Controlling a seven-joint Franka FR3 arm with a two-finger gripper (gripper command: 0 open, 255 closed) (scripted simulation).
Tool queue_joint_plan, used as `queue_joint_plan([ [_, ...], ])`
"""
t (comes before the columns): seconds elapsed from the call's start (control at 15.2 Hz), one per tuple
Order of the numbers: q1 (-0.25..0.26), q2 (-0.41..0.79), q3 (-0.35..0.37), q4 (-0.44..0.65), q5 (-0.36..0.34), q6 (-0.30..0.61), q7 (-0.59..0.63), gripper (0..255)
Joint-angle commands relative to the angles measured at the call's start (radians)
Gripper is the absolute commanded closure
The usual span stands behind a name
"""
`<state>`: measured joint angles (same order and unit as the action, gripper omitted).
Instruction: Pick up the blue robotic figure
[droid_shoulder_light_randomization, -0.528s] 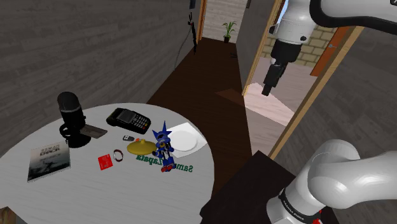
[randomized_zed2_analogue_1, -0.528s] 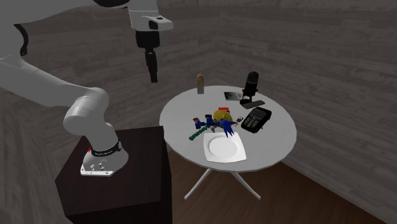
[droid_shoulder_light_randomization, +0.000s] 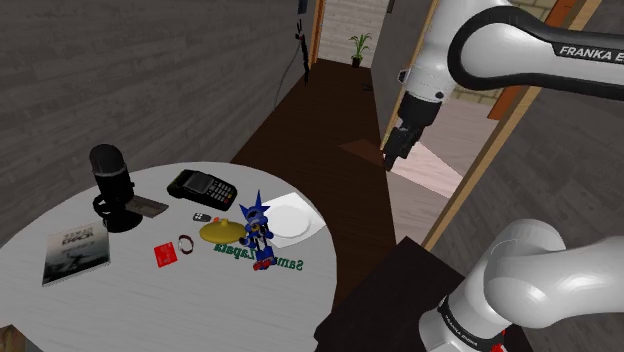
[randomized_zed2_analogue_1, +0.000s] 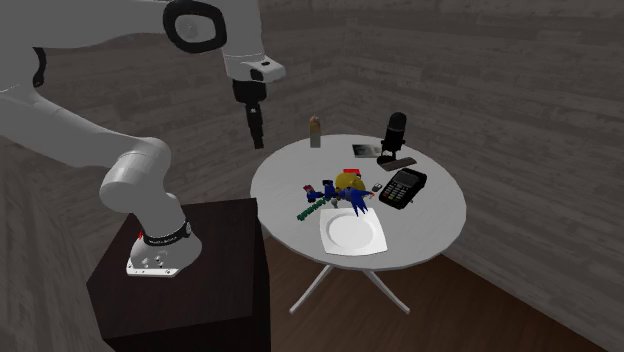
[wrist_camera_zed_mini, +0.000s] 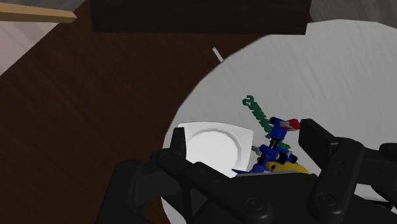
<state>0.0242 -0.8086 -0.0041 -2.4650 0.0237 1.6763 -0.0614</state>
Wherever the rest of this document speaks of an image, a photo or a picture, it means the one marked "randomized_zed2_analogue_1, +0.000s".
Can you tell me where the blue and yellow toy figure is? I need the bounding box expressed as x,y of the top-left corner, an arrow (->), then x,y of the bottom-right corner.
321,168 -> 376,218

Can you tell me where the black desk microphone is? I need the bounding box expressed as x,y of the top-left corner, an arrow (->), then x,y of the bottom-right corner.
376,111 -> 408,165

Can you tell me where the round white table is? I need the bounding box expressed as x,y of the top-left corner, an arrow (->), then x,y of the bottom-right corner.
249,133 -> 468,316

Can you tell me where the dark robot stand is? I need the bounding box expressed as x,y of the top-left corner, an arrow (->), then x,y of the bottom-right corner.
86,197 -> 272,352

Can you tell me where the green flat stick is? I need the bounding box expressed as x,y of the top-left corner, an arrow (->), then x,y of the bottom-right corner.
296,196 -> 328,222

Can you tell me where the black payment terminal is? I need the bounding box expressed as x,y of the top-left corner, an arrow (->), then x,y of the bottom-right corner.
378,167 -> 428,211

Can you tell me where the white square plate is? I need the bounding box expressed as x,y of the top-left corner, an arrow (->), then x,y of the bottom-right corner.
319,206 -> 389,257

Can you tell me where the brown and grey bottle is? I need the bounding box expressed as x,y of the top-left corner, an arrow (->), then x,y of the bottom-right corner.
309,114 -> 323,149

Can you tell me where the dark flat remote control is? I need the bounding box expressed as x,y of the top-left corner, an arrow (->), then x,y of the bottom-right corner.
380,156 -> 418,173

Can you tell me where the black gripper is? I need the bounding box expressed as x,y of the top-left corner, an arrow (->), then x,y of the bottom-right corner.
231,78 -> 269,150

